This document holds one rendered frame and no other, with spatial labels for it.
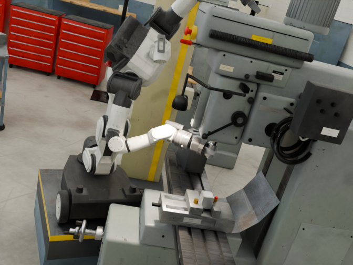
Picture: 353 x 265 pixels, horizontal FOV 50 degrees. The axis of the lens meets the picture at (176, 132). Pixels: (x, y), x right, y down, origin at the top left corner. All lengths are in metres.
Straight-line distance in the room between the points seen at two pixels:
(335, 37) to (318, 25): 7.31
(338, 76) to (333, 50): 7.28
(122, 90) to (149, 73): 0.17
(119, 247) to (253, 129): 0.87
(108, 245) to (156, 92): 1.92
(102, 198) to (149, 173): 1.46
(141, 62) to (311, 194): 1.03
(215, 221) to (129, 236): 0.45
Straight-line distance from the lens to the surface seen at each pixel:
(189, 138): 1.87
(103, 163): 2.57
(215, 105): 1.70
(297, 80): 1.76
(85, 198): 2.46
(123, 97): 1.88
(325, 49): 9.03
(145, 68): 1.94
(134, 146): 1.90
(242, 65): 1.65
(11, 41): 6.69
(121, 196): 2.54
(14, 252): 2.95
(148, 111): 3.61
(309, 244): 2.05
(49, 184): 2.92
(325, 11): 1.76
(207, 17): 1.58
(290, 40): 1.68
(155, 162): 3.83
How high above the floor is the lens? 1.95
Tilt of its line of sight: 21 degrees down
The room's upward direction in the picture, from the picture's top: 15 degrees clockwise
